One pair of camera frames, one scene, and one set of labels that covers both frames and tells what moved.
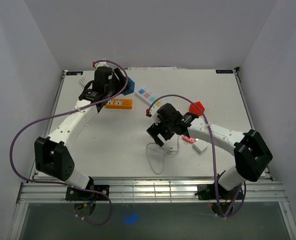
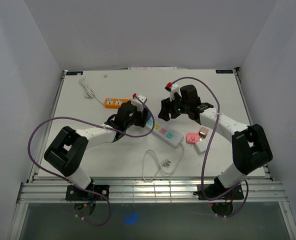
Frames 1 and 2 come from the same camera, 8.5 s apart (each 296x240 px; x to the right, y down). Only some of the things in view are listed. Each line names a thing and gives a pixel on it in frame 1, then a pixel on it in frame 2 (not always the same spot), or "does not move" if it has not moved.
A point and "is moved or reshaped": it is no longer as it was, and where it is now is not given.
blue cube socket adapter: [131, 89] is moved or reshaped
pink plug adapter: [188, 139] does not move
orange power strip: [121, 104] does not move
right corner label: [224, 71] does not move
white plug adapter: [200, 146] does not move
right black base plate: [207, 192] does not move
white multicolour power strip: [149, 97] -> [165, 133]
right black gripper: [153, 132] -> [166, 108]
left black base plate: [72, 194] does not move
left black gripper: [121, 84] -> [141, 121]
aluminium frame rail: [149, 192] does not move
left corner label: [76, 73] does not move
